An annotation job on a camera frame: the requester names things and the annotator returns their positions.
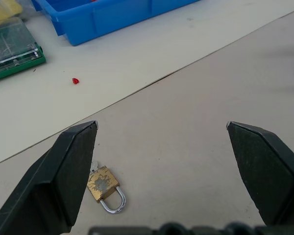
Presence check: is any brass padlock with silver shackle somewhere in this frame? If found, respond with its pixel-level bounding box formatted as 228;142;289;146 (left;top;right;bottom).
87;165;126;214

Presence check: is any yellow object in plastic bag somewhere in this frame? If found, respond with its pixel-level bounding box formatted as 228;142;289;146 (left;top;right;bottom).
0;0;24;26

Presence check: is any green case with clear lid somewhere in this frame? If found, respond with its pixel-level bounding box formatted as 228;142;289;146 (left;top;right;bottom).
0;17;47;84

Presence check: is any blue plastic bin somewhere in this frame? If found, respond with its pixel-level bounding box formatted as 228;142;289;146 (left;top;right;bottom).
31;0;201;47

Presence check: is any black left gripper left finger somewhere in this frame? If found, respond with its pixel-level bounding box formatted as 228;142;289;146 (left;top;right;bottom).
0;120;99;235

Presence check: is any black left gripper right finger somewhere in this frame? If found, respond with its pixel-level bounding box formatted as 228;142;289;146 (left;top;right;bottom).
225;120;294;227

